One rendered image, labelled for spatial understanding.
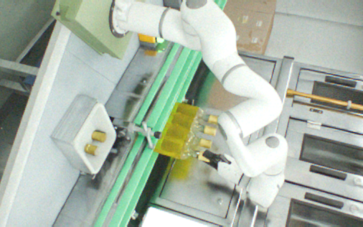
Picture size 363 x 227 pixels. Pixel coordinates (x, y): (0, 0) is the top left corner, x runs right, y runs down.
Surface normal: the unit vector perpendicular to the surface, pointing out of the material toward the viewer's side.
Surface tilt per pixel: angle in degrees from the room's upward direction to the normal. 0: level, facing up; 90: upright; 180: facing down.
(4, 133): 90
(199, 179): 90
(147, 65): 90
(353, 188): 90
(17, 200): 0
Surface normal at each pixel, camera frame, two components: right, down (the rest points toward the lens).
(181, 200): -0.09, -0.58
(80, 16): 0.91, 0.29
